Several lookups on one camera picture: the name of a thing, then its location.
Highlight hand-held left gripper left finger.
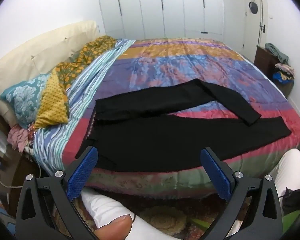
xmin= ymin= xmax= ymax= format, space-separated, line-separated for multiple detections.
xmin=15 ymin=146 xmax=108 ymax=240

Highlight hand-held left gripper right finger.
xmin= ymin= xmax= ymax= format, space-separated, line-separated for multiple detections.
xmin=195 ymin=148 xmax=284 ymax=240

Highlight black pants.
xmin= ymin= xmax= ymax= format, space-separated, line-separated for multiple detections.
xmin=75 ymin=78 xmax=292 ymax=173

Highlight person's left hand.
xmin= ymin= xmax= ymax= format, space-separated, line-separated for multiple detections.
xmin=94 ymin=215 xmax=135 ymax=240

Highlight person's left leg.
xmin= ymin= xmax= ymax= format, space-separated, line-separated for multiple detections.
xmin=80 ymin=192 xmax=170 ymax=240

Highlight person's leg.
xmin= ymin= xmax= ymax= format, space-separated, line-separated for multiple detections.
xmin=80 ymin=192 xmax=170 ymax=240
xmin=225 ymin=149 xmax=300 ymax=240

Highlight patterned floor rug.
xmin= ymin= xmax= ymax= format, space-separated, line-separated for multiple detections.
xmin=57 ymin=195 xmax=240 ymax=240

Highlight wooden nightstand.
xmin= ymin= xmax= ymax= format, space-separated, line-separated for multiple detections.
xmin=0 ymin=140 xmax=40 ymax=215

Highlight pink crumpled cloth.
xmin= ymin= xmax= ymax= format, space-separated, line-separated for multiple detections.
xmin=7 ymin=126 xmax=33 ymax=153

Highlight person's right leg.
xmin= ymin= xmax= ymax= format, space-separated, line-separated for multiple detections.
xmin=225 ymin=149 xmax=300 ymax=240

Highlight mustard dotted pillow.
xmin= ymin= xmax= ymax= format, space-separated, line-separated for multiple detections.
xmin=35 ymin=69 xmax=70 ymax=129

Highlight dark bag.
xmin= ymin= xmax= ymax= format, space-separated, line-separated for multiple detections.
xmin=281 ymin=187 xmax=300 ymax=217

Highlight green object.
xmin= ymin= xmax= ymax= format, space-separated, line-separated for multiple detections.
xmin=281 ymin=209 xmax=300 ymax=235

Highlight blue striped bed sheet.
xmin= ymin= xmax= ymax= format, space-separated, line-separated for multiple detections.
xmin=27 ymin=39 xmax=137 ymax=170

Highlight teal floral pillow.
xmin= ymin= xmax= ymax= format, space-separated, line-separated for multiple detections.
xmin=0 ymin=74 xmax=52 ymax=129

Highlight orange floral pillow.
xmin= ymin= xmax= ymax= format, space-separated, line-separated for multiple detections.
xmin=55 ymin=61 xmax=90 ymax=92
xmin=76 ymin=35 xmax=118 ymax=64

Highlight colourful patchwork quilt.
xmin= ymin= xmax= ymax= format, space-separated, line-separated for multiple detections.
xmin=62 ymin=37 xmax=300 ymax=200

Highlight blue bag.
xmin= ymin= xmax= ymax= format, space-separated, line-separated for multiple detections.
xmin=272 ymin=72 xmax=294 ymax=83

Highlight dark wooden cabinet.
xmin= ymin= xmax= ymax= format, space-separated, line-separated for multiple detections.
xmin=254 ymin=45 xmax=294 ymax=98

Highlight pile of pink clothes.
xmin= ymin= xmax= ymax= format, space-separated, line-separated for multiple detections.
xmin=275 ymin=62 xmax=295 ymax=80

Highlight cream padded headboard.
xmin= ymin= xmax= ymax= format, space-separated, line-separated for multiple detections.
xmin=0 ymin=20 xmax=103 ymax=128

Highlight grey-green cloth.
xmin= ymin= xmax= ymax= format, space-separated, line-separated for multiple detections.
xmin=265 ymin=43 xmax=289 ymax=64

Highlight white door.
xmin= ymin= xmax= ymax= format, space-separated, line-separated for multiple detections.
xmin=241 ymin=0 xmax=268 ymax=55

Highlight round grey door ornament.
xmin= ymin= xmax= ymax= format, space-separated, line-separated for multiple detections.
xmin=248 ymin=0 xmax=259 ymax=14

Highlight white wardrobe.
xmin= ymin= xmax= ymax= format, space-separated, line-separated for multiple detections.
xmin=95 ymin=0 xmax=225 ymax=40

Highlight white cable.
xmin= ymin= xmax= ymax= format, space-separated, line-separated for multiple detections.
xmin=0 ymin=162 xmax=44 ymax=189

